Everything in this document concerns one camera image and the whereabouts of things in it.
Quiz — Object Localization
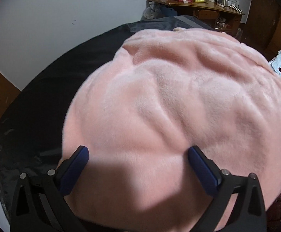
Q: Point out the wooden desk cabinet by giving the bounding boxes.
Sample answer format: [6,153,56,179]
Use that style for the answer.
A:
[146,0,246,33]

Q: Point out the clear plastic bag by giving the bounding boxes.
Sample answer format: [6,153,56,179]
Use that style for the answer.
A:
[143,2,162,20]

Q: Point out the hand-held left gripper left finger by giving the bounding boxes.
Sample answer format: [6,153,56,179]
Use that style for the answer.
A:
[10,146,90,232]

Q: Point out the pink fleece jacket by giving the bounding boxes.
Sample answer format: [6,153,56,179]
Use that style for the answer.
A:
[57,28,281,232]

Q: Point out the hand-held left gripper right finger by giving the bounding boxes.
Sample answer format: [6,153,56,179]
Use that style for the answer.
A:
[187,146,268,232]

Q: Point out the black cover sheet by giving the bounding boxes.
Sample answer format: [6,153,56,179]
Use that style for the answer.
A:
[0,23,146,223]

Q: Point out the dark wooden door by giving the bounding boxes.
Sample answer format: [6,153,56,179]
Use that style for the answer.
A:
[241,0,281,61]

